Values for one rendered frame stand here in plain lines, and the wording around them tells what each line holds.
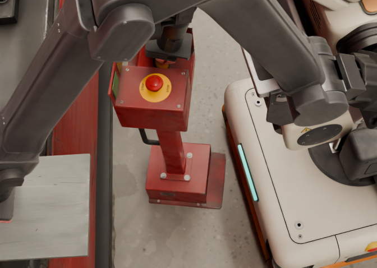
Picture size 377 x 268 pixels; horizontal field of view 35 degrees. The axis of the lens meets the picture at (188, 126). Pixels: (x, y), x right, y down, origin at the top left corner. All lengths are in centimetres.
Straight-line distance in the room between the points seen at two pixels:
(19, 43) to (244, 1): 86
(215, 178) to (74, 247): 111
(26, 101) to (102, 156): 143
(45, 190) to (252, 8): 60
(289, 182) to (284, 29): 118
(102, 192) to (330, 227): 77
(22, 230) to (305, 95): 54
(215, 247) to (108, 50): 154
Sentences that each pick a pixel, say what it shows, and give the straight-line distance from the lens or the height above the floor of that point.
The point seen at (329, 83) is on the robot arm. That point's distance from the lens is 82.
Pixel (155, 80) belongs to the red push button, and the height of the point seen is 81.
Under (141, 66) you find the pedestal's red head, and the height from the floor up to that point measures 75.
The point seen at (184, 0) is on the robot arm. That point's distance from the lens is 53.
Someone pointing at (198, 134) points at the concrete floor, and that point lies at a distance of 215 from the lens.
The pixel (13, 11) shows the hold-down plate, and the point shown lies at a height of 90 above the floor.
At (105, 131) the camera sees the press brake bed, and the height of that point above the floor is 5.
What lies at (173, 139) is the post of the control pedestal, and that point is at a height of 42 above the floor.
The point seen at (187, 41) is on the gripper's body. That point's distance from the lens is 138.
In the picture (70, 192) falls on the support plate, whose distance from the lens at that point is 107.
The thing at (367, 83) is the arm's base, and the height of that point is 124.
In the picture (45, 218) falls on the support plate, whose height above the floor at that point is 100.
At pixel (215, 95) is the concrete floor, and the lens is 221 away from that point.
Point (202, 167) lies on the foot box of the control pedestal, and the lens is 198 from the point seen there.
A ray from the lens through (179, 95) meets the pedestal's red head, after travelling 135.
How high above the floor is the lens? 199
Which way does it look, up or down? 67 degrees down
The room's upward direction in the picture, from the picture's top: 9 degrees counter-clockwise
